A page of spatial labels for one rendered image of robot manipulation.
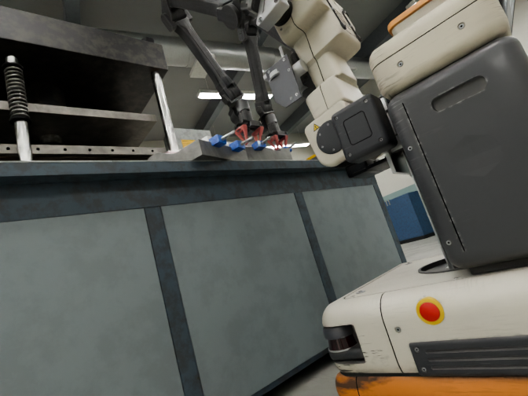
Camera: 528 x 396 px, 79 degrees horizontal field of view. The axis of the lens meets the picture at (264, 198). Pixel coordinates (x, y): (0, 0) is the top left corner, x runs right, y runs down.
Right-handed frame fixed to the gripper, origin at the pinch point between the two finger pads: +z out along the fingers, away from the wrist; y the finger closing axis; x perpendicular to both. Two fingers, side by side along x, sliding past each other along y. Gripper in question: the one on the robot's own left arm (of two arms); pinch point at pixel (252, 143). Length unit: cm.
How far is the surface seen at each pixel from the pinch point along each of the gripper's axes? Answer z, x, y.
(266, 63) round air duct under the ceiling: -279, -221, -281
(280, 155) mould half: 6.0, 1.0, -13.0
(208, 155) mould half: 12.2, 11.8, 30.8
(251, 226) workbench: 35.7, 3.0, 14.6
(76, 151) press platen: -33, -79, 49
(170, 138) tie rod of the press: -41, -73, -2
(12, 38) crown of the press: -89, -69, 72
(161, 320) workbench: 57, 3, 52
